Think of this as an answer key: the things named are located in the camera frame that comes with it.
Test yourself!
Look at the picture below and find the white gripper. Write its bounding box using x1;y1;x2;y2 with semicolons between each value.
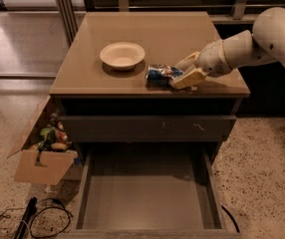
170;39;232;90

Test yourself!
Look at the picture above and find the blue silver redbull can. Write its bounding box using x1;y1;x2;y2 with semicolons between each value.
145;65;183;87

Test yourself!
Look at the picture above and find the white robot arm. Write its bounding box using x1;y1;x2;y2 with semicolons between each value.
170;7;285;90

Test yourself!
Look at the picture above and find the grey drawer cabinet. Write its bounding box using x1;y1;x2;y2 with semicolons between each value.
50;12;250;158

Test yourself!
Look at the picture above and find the closed grey top drawer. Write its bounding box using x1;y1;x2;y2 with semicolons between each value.
61;116;236;142

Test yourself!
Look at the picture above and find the open grey middle drawer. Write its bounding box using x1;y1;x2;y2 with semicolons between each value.
58;143;242;239

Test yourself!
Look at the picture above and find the white paper bowl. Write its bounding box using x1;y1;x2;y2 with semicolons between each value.
100;42;145;71

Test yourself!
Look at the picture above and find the red snack packet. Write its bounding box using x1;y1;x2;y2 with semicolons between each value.
55;130;68;143

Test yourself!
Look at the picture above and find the yellow item in box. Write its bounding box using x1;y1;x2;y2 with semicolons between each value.
51;142;69;151

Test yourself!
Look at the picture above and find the green snack packet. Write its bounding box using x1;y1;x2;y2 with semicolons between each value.
40;127;56;146

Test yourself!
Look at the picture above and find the open cardboard box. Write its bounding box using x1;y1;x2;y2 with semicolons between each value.
8;97;83;185

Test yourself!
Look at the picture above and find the black stick tool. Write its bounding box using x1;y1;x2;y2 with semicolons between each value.
12;197;37;239

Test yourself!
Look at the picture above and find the black cable right of drawer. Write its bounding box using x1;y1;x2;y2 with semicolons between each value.
220;204;241;234

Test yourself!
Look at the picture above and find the black cable on floor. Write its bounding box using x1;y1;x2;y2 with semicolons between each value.
0;197;75;239

